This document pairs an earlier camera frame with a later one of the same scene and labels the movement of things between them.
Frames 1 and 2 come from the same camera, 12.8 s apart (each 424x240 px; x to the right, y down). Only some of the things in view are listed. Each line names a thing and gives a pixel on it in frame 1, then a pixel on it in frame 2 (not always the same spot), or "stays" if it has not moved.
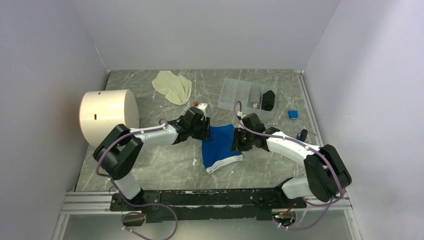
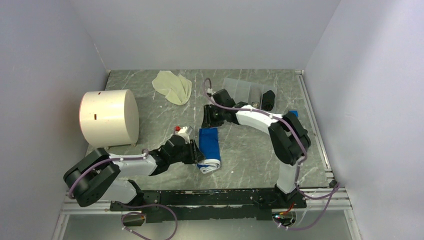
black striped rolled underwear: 268,100 stays
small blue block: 293,114 stays
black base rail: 210,204 stays
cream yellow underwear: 175,88 stays
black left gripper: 205,133 to 195,154
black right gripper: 237,146 to 208,121
